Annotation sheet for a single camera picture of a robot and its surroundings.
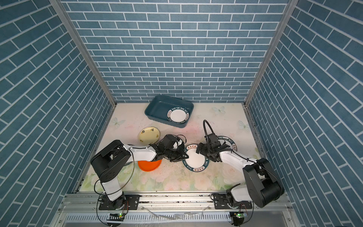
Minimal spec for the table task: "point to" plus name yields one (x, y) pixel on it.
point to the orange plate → (148, 166)
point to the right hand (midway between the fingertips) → (201, 152)
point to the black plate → (178, 152)
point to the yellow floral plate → (149, 135)
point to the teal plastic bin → (157, 109)
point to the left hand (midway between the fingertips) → (191, 159)
